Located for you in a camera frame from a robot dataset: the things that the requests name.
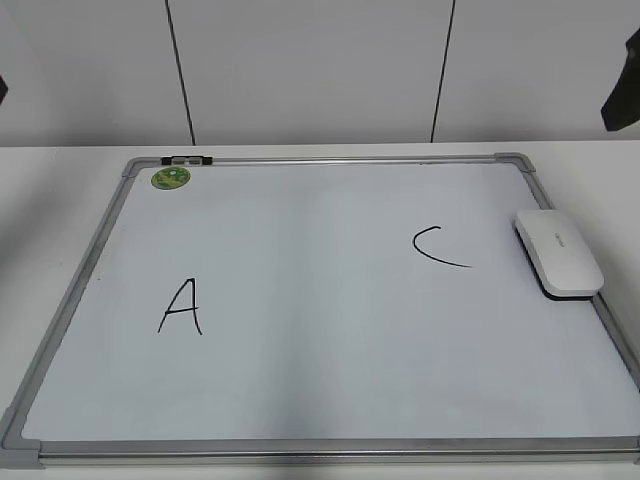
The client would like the white board with grey frame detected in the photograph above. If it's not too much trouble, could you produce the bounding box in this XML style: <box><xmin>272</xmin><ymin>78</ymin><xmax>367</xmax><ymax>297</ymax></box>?
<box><xmin>1</xmin><ymin>153</ymin><xmax>639</xmax><ymax>469</ymax></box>

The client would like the white rectangular board eraser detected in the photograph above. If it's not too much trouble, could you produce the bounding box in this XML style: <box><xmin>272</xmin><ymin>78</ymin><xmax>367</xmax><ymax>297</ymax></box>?
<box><xmin>514</xmin><ymin>209</ymin><xmax>605</xmax><ymax>300</ymax></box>

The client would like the round green magnet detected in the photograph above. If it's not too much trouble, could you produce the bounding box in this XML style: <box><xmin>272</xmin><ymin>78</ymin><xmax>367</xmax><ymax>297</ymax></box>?
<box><xmin>151</xmin><ymin>166</ymin><xmax>191</xmax><ymax>191</ymax></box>

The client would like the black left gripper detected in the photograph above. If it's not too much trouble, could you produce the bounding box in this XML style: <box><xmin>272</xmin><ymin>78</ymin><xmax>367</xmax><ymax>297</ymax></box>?
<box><xmin>0</xmin><ymin>76</ymin><xmax>8</xmax><ymax>103</ymax></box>

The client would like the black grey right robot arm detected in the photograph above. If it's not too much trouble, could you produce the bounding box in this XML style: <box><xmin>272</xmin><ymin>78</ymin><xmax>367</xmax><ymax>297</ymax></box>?
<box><xmin>601</xmin><ymin>30</ymin><xmax>640</xmax><ymax>132</ymax></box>

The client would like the black grey marker clip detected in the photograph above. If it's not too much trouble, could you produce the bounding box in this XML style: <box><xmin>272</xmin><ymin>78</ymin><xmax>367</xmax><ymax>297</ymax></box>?
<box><xmin>160</xmin><ymin>156</ymin><xmax>213</xmax><ymax>166</ymax></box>

